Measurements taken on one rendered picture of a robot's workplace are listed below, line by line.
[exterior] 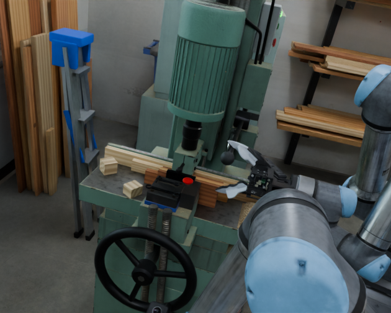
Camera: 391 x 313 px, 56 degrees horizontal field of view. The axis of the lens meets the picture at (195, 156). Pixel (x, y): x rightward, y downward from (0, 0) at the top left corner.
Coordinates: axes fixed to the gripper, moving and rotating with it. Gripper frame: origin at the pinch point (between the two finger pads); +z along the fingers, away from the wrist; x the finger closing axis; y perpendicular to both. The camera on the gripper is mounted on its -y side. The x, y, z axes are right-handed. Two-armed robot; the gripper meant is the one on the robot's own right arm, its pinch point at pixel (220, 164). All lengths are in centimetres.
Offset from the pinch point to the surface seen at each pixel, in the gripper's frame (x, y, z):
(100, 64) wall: 43, -237, 147
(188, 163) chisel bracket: 8.0, -11.6, 10.6
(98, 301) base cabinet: 68, -3, 32
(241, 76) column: -18.0, -33.3, 2.5
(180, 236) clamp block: 20.2, 8.8, 5.4
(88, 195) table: 22.8, -0.9, 37.9
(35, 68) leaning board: 19, -100, 124
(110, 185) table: 19.2, -4.2, 32.5
